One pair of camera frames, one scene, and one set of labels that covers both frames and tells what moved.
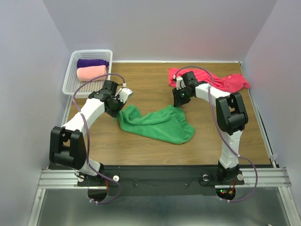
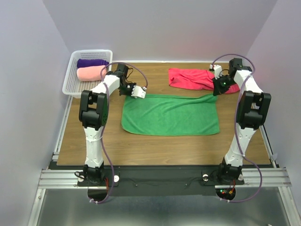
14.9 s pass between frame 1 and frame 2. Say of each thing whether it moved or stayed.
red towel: stayed
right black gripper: moved
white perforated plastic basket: stayed
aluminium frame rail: stayed
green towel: moved
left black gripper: moved
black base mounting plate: stayed
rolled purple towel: stayed
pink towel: stayed
